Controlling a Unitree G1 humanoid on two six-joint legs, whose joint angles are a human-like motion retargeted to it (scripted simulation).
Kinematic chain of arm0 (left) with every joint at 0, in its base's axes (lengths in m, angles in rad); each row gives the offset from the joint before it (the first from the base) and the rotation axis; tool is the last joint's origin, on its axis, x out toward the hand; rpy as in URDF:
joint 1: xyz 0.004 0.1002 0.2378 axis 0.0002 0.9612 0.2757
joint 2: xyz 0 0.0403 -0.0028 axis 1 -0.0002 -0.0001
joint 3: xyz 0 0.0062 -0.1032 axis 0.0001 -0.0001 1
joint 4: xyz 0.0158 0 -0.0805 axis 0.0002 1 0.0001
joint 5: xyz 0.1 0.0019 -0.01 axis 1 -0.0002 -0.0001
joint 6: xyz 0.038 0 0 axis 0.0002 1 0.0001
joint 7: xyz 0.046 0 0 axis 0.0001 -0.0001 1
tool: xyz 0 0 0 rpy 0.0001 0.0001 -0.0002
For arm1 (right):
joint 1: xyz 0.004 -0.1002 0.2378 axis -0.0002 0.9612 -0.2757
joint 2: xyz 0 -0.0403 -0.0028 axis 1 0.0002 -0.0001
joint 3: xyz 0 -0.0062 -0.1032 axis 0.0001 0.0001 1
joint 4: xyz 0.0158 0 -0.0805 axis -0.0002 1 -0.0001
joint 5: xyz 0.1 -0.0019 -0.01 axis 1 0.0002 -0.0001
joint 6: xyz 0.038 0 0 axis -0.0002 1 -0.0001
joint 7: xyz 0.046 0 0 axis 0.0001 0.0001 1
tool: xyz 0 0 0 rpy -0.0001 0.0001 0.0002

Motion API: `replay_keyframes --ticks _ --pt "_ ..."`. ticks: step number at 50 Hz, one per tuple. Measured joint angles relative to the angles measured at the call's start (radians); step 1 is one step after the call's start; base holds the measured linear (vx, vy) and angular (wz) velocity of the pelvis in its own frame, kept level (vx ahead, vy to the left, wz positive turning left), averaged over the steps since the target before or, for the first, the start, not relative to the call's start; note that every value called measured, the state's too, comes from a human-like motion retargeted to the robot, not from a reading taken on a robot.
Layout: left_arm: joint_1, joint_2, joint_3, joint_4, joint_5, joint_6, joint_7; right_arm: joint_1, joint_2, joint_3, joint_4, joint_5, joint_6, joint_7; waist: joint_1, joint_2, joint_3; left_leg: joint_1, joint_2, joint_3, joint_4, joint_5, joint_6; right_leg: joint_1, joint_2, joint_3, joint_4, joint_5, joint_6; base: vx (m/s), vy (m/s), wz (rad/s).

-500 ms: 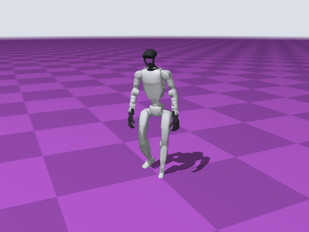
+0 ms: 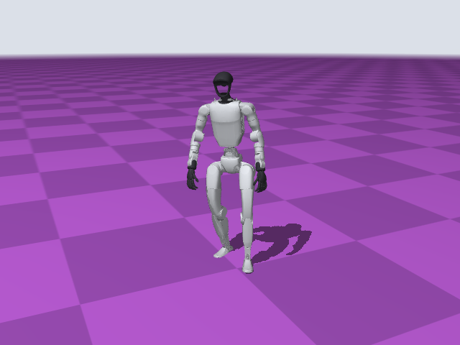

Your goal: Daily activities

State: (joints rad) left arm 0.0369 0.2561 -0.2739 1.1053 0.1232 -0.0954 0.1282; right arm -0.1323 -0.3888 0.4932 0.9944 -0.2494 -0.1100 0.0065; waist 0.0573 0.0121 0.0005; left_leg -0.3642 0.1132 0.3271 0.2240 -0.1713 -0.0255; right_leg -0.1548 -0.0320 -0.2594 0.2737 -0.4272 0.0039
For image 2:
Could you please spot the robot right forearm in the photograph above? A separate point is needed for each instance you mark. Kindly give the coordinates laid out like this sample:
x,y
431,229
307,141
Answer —
x,y
194,150

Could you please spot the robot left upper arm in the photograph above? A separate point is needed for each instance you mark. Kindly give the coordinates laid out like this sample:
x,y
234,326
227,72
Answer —
x,y
248,110

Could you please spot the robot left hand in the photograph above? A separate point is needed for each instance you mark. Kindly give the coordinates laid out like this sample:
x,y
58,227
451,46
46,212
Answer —
x,y
261,178

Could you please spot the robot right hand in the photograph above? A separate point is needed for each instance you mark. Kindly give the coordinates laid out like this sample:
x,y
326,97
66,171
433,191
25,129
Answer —
x,y
191,175

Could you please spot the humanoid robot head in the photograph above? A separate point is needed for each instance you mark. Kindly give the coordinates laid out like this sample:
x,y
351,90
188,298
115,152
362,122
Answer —
x,y
223,79

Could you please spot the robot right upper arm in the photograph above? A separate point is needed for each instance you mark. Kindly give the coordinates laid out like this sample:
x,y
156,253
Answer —
x,y
203,112

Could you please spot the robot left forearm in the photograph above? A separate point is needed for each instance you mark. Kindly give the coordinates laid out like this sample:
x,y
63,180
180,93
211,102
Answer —
x,y
259,150

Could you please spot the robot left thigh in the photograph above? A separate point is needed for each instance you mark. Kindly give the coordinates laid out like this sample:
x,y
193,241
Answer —
x,y
246,180

